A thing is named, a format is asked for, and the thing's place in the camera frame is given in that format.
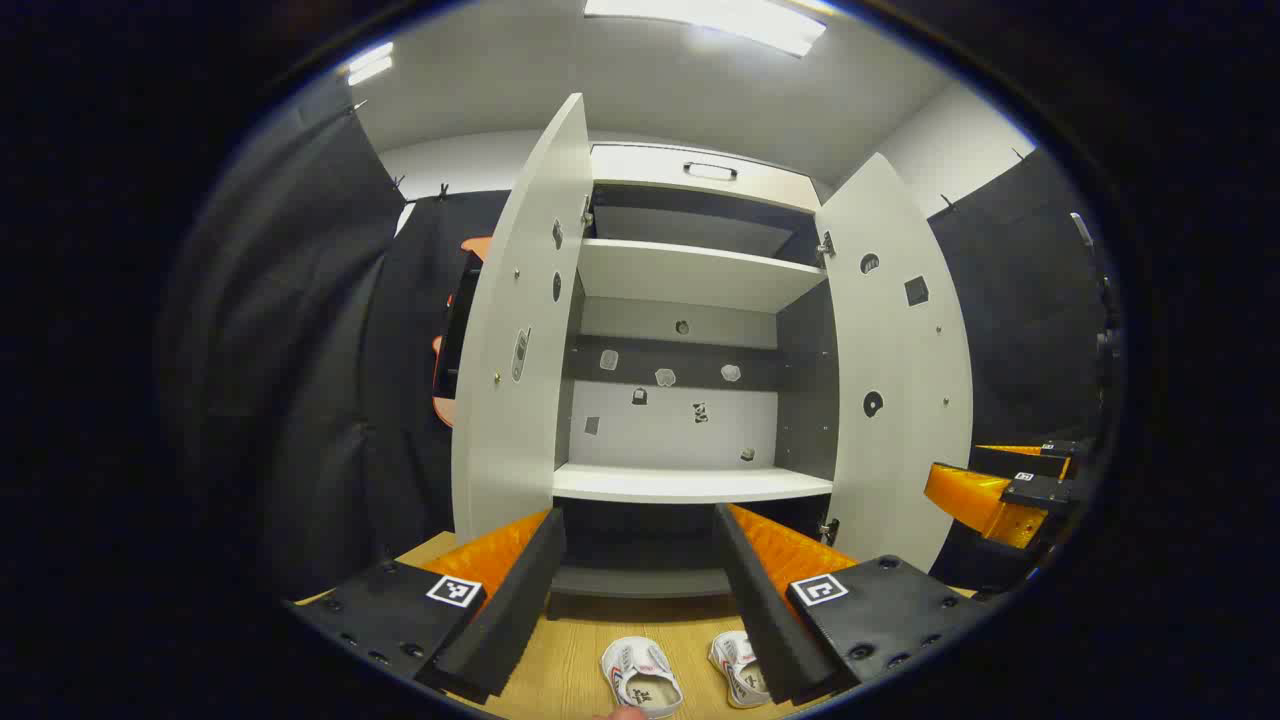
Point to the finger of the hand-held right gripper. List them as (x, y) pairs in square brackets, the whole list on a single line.
[(1040, 458), (975, 495)]

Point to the black backdrop cloth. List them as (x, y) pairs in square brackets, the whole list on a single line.
[(300, 350)]

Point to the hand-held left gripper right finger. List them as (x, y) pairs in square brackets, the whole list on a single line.
[(755, 600)]

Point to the small ceiling light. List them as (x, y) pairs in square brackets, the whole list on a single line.
[(370, 63)]

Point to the white shoe yellow sole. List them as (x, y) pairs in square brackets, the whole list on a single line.
[(640, 678), (738, 668)]

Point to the long ceiling light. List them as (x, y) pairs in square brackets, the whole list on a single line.
[(710, 22)]

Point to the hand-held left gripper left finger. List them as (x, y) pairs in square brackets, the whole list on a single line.
[(520, 590)]

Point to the white cabinet door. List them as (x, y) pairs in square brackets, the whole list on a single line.
[(520, 300), (900, 340)]

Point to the white shoe cabinet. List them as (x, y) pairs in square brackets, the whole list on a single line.
[(690, 275)]

